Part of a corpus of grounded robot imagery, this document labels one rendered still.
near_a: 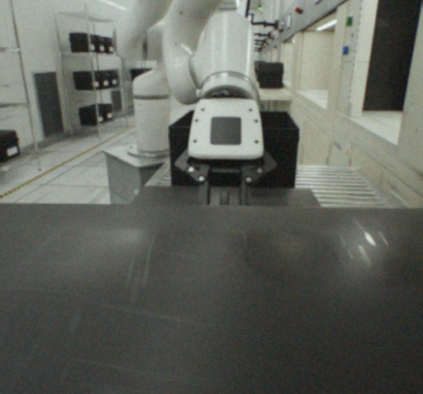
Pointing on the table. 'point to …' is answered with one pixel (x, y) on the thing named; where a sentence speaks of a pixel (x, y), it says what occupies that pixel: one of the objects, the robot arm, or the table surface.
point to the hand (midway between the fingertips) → (224, 201)
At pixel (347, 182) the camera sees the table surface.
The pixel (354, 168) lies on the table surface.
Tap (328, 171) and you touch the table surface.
